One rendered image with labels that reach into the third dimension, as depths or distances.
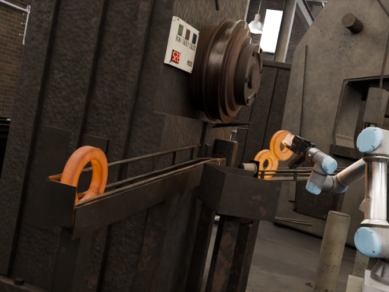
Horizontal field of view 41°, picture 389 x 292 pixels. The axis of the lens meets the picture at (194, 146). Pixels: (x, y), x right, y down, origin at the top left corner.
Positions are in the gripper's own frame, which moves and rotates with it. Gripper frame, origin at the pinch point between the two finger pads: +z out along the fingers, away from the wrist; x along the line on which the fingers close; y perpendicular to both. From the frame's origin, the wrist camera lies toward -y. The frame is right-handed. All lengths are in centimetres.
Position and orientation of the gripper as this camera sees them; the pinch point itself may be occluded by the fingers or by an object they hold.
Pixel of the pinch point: (283, 141)
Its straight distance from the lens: 276.2
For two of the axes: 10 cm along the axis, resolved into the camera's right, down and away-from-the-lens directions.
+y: 3.4, -9.1, -2.6
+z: -5.0, -4.0, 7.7
